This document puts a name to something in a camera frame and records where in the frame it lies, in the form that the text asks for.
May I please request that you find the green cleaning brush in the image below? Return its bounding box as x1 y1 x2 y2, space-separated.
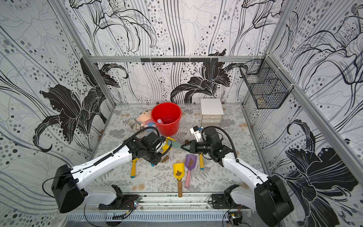
170 141 181 149

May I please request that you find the yellow trowel blue tip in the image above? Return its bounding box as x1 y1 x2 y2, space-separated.
151 137 176 166

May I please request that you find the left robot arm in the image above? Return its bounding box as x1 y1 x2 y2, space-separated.
51 132 167 213

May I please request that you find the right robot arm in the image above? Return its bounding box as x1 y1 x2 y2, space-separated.
181 126 294 227

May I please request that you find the red plastic bucket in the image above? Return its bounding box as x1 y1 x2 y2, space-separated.
151 102 182 137

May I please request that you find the plush doll toy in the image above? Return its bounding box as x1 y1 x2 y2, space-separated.
127 110 156 132

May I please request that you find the white mini drawer cabinet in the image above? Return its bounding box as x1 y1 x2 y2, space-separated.
200 98 224 128

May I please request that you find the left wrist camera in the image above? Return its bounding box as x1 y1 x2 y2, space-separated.
159 136 167 147

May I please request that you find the yellow trowel wooden handle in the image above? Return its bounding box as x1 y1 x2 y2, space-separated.
173 163 185 198

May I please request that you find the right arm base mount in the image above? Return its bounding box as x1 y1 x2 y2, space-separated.
208 184 248 210

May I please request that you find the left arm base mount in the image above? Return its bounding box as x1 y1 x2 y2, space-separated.
98 184 141 211

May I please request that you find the black wire wall basket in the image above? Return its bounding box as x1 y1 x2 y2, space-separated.
239 58 290 109

